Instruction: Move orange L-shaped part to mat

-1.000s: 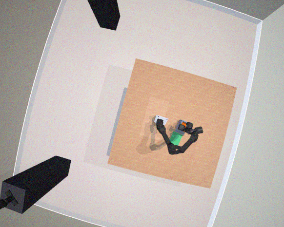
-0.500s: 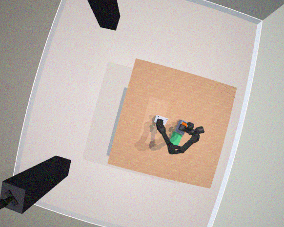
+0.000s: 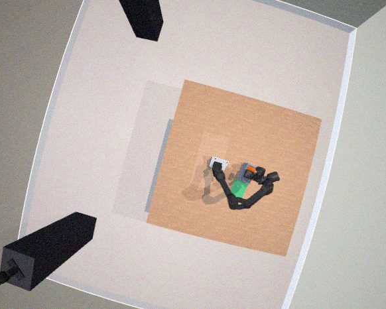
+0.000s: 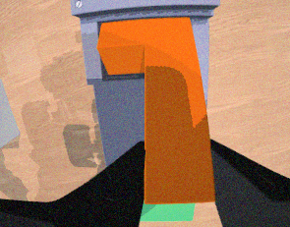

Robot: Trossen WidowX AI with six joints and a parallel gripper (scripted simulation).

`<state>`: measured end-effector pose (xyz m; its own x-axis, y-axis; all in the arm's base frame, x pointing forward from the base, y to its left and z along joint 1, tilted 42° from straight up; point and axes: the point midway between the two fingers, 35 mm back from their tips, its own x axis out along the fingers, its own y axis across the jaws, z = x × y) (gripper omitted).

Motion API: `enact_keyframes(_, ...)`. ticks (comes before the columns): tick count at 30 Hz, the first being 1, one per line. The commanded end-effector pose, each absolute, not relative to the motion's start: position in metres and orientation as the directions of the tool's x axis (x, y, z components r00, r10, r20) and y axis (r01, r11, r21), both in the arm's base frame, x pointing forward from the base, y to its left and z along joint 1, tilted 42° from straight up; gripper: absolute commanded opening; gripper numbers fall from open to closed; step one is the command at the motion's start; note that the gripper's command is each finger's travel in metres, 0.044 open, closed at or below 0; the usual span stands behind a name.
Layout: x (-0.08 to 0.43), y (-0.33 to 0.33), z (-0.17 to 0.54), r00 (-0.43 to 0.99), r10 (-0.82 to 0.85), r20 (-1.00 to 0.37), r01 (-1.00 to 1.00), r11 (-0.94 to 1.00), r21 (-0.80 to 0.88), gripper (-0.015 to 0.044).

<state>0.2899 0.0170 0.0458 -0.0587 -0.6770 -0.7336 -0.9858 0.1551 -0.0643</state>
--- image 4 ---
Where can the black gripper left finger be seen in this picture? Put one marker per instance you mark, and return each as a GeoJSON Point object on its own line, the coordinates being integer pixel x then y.
{"type": "Point", "coordinates": [113, 198]}

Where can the orange l-shaped part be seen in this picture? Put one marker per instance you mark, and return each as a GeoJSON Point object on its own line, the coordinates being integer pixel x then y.
{"type": "Point", "coordinates": [178, 164]}

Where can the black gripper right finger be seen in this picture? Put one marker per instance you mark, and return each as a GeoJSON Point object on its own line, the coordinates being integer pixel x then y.
{"type": "Point", "coordinates": [247, 194]}

